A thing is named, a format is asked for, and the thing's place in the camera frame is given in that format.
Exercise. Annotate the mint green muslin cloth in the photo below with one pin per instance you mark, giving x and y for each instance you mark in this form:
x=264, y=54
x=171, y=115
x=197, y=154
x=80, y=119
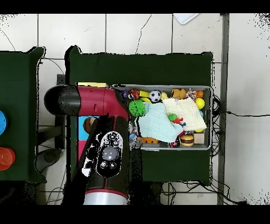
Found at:
x=158, y=124

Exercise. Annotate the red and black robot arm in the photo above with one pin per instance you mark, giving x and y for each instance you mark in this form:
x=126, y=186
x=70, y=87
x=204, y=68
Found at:
x=95, y=101

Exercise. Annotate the wooden box with three holes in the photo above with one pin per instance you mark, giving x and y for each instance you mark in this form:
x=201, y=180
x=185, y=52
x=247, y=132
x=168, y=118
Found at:
x=81, y=129

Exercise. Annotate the green spiky rubber ball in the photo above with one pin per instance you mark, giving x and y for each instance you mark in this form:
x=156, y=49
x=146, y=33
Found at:
x=137, y=108

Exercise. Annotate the orange tiger plush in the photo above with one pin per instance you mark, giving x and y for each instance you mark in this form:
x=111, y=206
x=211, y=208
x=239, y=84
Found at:
x=134, y=93

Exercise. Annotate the yellow foam block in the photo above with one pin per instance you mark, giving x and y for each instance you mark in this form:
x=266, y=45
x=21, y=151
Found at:
x=144, y=94

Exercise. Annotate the black and white soccer ball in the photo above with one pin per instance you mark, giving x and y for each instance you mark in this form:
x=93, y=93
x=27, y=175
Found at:
x=155, y=96

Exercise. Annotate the multicolour spiky caterpillar toy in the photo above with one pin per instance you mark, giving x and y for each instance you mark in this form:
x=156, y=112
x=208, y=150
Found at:
x=172, y=116

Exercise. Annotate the dark green tablecloth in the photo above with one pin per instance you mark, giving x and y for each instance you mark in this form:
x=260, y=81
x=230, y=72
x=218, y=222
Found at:
x=19, y=84
x=139, y=69

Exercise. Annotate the brown plush teddy bear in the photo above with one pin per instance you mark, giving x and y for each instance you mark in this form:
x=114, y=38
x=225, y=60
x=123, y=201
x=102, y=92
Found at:
x=178, y=93

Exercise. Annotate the cream muslin cloth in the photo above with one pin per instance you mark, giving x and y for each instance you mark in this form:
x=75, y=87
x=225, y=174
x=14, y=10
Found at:
x=187, y=109

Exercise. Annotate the toy hamburger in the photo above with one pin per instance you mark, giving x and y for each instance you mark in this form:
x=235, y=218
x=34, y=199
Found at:
x=186, y=140

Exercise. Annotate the yellow plastic ball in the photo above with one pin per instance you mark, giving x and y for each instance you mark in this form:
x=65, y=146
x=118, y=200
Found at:
x=199, y=103

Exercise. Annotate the black upright panel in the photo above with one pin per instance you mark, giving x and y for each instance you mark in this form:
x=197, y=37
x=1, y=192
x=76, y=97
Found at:
x=60, y=131

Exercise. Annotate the dark grey stand base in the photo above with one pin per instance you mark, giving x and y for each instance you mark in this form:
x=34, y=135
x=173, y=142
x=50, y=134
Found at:
x=49, y=157

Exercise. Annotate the white tray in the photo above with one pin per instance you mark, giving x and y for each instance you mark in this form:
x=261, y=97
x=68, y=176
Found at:
x=185, y=18

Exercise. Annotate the blue plastic cup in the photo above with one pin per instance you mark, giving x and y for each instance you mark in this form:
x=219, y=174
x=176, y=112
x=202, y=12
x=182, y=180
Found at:
x=2, y=122

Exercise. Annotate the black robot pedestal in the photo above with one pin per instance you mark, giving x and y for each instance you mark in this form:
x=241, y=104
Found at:
x=147, y=194

